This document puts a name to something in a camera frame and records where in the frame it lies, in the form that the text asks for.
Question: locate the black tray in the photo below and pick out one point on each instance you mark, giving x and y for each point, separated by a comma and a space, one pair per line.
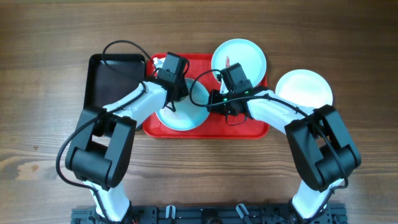
112, 77

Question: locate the white plate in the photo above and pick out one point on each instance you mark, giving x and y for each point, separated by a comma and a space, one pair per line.
305, 88

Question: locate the red tray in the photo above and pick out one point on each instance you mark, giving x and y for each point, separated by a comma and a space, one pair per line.
215, 126

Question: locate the light blue plate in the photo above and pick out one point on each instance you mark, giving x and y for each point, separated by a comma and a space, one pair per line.
246, 53
187, 116

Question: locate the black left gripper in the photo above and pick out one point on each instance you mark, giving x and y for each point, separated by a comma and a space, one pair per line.
184, 89

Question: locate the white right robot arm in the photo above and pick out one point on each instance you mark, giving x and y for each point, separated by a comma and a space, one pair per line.
322, 148

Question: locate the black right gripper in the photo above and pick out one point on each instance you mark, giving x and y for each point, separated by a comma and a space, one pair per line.
217, 109

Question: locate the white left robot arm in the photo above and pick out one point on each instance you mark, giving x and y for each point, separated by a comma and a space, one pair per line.
99, 150

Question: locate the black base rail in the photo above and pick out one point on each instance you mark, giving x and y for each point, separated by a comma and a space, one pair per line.
267, 213

